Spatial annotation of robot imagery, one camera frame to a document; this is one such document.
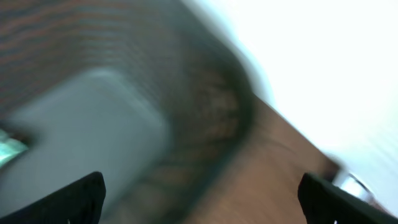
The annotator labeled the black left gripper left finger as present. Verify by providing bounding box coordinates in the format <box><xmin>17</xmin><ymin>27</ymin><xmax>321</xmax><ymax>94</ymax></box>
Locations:
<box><xmin>1</xmin><ymin>171</ymin><xmax>106</xmax><ymax>224</ymax></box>

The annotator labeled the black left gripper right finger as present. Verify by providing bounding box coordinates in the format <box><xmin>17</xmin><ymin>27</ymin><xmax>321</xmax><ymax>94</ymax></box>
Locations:
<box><xmin>297</xmin><ymin>173</ymin><xmax>397</xmax><ymax>224</ymax></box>

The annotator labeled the teal wet wipes pack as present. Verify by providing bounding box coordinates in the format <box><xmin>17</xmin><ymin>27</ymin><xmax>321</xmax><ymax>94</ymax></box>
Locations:
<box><xmin>1</xmin><ymin>129</ymin><xmax>29</xmax><ymax>167</ymax></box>

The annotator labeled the grey plastic basket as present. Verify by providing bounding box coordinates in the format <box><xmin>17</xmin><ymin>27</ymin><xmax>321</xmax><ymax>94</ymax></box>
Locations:
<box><xmin>1</xmin><ymin>0</ymin><xmax>254</xmax><ymax>223</ymax></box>

